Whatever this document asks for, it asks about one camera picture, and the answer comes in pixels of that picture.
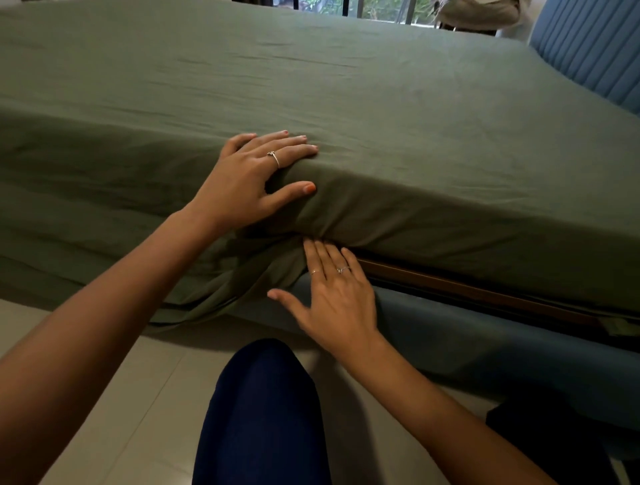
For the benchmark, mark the person's left forearm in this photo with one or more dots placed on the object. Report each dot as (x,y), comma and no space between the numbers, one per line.
(95,339)

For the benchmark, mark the person's right little finger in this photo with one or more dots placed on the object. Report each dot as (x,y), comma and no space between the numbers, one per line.
(354,265)

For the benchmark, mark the brown wooden bed rail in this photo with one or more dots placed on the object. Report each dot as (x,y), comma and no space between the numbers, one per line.
(475,292)

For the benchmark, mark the blue padded headboard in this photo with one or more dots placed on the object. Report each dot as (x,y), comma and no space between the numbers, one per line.
(592,47)

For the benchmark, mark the person's leg in navy trousers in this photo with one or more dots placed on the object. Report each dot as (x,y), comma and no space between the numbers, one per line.
(262,419)
(550,444)

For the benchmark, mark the person's right thumb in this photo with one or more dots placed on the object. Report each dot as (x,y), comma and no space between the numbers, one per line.
(290,302)

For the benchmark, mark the person's left hand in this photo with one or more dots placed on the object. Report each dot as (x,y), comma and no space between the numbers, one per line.
(232,192)

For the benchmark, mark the window with dark frame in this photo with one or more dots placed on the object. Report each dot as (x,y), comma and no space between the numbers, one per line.
(350,9)

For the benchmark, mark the green bed sheet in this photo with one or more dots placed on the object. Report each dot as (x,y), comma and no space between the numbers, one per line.
(400,150)

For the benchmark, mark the person's left middle finger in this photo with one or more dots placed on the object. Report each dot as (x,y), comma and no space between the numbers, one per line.
(285,144)

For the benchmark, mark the person's right middle finger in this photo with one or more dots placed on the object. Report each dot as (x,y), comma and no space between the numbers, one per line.
(326,262)

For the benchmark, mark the person's left little finger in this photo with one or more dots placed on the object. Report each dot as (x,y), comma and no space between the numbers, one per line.
(237,141)

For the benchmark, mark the blue upholstered bed base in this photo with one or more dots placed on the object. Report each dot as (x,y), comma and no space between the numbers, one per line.
(500,349)

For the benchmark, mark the person's right forearm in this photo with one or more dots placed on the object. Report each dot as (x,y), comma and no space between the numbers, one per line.
(430,414)

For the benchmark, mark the person's left thumb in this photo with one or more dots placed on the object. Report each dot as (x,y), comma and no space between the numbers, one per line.
(292,192)

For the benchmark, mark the beige cloth bundle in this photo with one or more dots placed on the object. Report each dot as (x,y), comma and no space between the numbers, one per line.
(477,12)

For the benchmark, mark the person's right hand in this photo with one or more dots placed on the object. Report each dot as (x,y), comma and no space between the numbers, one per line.
(342,312)

